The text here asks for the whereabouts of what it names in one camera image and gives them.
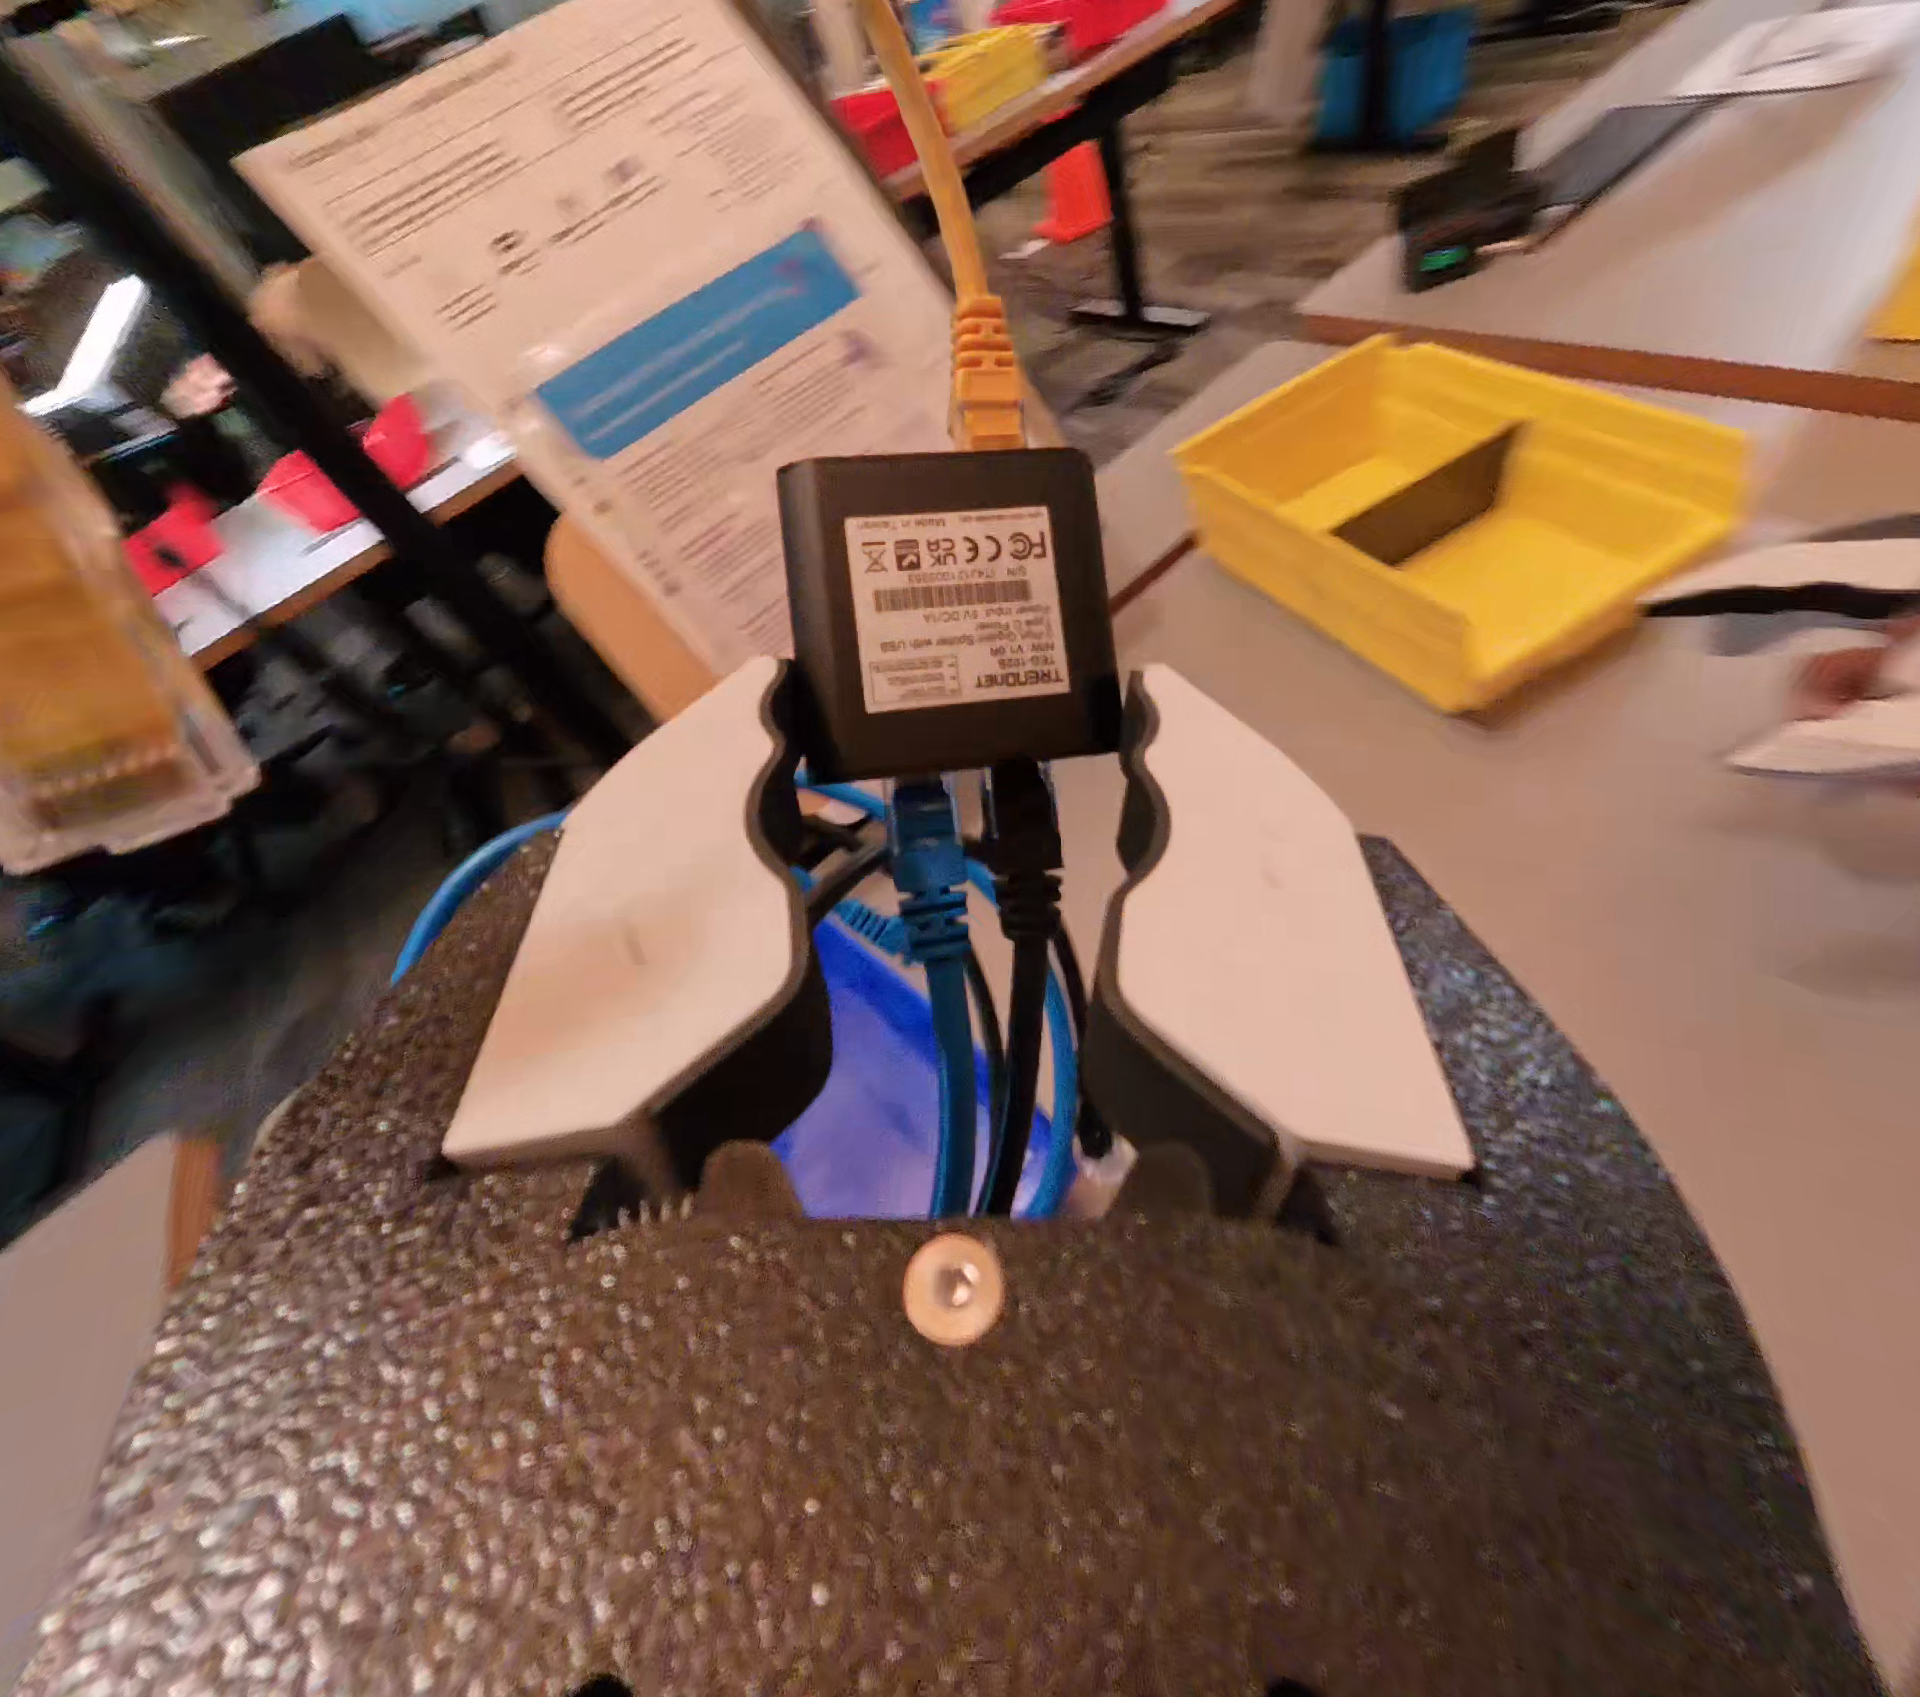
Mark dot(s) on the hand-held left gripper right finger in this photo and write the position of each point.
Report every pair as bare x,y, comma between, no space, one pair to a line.
1274,963

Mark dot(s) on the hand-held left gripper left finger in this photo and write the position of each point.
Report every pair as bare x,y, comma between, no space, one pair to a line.
630,947

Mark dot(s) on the instruction sheet on stand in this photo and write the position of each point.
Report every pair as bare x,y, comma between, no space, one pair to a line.
615,633

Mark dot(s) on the orange traffic cone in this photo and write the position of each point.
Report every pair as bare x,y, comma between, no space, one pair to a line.
1073,196

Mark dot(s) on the black ethernet splitter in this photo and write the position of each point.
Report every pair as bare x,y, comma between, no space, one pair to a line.
841,526

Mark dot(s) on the printed instruction sheet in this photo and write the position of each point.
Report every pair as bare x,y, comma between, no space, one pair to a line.
600,227

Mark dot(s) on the black bin divider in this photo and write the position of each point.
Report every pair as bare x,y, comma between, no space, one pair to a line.
1433,496

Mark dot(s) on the yellow plastic bin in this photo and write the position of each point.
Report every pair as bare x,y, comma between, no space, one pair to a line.
1351,618
990,76

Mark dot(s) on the wood-edged grey table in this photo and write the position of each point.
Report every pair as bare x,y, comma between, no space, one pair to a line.
1725,227

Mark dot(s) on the wooden background table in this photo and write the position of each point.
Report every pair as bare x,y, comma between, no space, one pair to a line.
1154,24

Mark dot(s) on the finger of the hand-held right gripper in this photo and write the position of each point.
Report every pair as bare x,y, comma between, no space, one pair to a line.
1800,579
1844,745

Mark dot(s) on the grey desk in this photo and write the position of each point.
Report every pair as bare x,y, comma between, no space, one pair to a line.
1651,1054

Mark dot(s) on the blue plastic bin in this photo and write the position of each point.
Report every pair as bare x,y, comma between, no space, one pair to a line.
870,1097

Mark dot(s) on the black electronic device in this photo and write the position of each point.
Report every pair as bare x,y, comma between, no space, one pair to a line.
1462,213

